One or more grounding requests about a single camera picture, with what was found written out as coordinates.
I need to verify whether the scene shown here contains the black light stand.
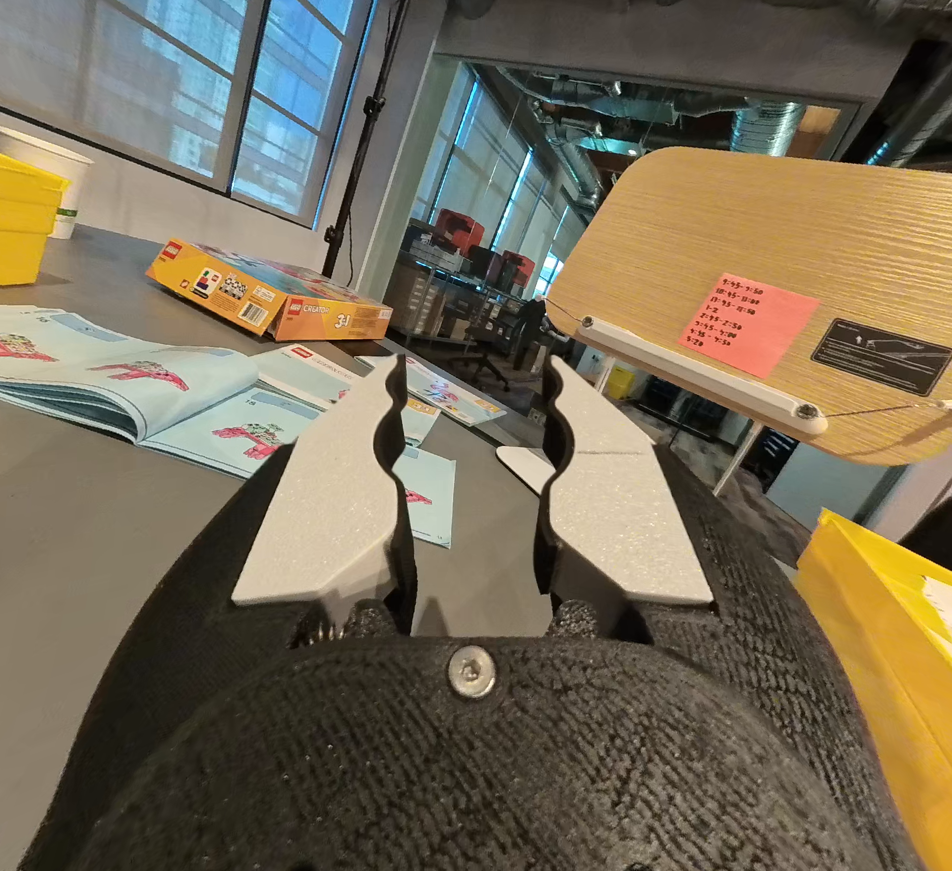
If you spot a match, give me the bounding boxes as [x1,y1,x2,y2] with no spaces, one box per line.
[321,0,432,277]

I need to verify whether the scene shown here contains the black office chair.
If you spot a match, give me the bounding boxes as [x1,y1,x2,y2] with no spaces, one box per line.
[450,331,516,393]

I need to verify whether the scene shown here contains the white paper cup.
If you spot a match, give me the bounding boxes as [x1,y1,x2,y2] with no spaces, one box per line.
[0,127,96,241]

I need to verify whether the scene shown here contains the large framed window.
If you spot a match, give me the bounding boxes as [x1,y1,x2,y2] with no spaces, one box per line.
[0,0,388,231]

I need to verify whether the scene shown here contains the pink sticky note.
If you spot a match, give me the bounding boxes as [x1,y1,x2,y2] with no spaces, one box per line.
[677,272,821,379]

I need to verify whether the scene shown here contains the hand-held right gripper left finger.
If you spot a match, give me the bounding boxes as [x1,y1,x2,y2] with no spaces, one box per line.
[231,354,419,637]

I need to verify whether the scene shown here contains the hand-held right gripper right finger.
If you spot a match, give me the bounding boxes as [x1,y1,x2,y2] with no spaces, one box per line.
[534,356,716,622]

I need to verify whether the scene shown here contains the grey desk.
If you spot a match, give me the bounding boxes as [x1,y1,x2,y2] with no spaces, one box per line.
[0,224,555,871]

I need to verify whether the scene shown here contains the open light blue instruction booklet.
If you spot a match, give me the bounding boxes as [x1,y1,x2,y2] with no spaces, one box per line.
[0,304,457,550]

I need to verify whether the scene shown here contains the orange toy brick box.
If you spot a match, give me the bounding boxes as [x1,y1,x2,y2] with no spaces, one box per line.
[145,239,394,342]

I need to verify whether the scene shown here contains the wooden book stand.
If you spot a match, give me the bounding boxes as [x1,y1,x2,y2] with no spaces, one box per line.
[497,145,952,498]

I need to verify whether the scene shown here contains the closed light blue instruction booklet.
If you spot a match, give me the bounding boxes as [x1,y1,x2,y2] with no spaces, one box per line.
[253,343,441,449]
[356,354,508,427]

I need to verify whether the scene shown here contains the metal shelf rack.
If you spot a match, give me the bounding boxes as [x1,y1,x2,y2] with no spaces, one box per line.
[387,216,540,366]

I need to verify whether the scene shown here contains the ribbed silver ventilation duct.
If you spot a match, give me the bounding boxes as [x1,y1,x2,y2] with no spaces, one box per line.
[729,101,808,156]

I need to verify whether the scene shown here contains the stacked yellow plastic bins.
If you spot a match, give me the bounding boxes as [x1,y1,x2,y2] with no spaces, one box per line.
[0,153,71,286]

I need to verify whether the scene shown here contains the black label sticker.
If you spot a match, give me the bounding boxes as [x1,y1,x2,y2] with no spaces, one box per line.
[811,318,952,397]

